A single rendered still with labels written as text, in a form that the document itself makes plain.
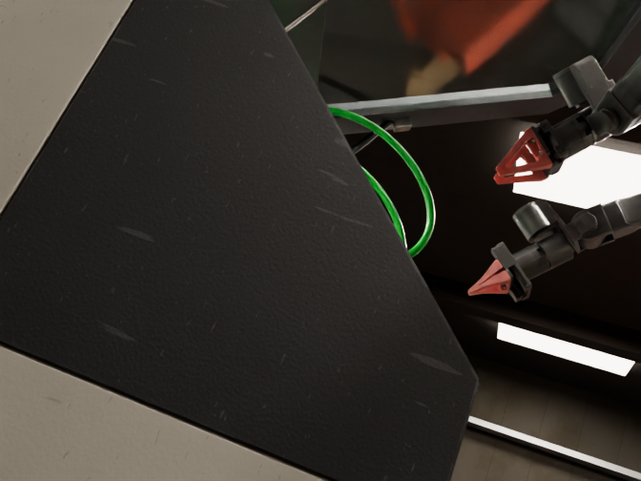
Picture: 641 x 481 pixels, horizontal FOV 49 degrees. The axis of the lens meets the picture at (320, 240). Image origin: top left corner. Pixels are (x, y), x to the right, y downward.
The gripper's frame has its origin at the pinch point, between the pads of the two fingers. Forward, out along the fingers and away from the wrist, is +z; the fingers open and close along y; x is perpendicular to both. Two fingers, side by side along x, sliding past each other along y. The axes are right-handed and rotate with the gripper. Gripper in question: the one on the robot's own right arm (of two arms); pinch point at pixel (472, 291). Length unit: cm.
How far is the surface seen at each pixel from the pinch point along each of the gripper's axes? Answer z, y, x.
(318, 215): 23, -1, 52
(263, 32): 18, 25, 56
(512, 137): -119, 153, -230
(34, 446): 60, -14, 56
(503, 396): -116, 109, -673
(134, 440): 51, -17, 54
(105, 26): 36, 33, 61
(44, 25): 43, 36, 63
